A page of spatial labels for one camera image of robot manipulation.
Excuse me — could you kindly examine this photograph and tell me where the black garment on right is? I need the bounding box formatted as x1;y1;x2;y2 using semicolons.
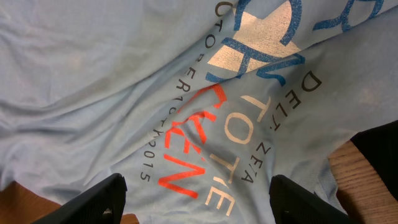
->
351;121;397;200

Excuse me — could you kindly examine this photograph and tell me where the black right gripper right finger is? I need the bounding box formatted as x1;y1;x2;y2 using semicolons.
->
269;175;355;224

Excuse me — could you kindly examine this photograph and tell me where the light blue printed t-shirt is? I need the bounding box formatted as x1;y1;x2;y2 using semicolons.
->
1;0;397;223

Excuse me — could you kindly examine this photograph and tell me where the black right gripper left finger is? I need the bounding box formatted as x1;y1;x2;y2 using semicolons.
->
34;173;127;224

